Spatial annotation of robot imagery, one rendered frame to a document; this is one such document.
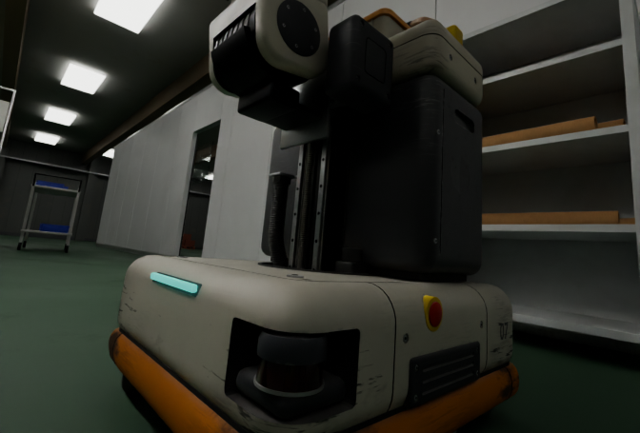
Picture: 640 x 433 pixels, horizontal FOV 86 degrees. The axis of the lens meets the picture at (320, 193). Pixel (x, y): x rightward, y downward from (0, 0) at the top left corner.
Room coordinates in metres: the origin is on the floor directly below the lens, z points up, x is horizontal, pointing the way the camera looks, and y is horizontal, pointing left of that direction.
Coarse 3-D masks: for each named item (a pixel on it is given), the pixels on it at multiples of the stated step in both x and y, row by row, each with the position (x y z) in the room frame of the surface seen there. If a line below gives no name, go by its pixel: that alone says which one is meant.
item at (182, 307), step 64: (128, 320) 0.72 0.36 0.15; (192, 320) 0.51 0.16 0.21; (256, 320) 0.40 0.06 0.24; (320, 320) 0.38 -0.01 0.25; (384, 320) 0.46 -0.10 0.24; (448, 320) 0.57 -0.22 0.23; (192, 384) 0.50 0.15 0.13; (256, 384) 0.39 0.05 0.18; (320, 384) 0.39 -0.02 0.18; (384, 384) 0.46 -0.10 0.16; (448, 384) 0.57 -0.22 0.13; (512, 384) 0.75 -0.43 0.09
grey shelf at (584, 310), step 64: (576, 0) 1.34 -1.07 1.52; (512, 64) 1.87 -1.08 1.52; (576, 64) 1.37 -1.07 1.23; (512, 128) 1.91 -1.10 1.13; (512, 192) 1.91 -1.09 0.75; (576, 192) 1.69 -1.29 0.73; (512, 256) 1.91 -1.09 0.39; (576, 256) 1.70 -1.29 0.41; (512, 320) 1.52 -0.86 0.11; (576, 320) 1.47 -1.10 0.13
